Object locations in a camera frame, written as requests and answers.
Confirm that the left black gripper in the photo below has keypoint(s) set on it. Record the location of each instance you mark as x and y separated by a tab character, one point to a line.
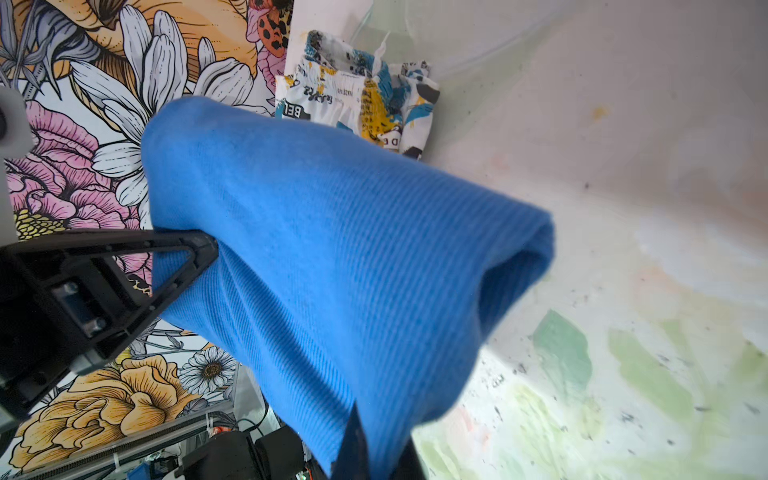
67	307

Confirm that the aluminium mounting rail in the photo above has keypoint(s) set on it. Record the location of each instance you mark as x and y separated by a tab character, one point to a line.
118	456

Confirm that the white teal yellow printed garment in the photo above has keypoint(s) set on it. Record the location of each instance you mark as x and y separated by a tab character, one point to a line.
336	85

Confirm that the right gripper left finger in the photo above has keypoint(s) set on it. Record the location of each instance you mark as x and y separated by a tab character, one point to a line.
352	462

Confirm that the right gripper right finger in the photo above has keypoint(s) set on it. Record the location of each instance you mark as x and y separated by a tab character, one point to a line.
409	465

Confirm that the blue cloth garment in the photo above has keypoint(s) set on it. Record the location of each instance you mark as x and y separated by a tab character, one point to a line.
350	279

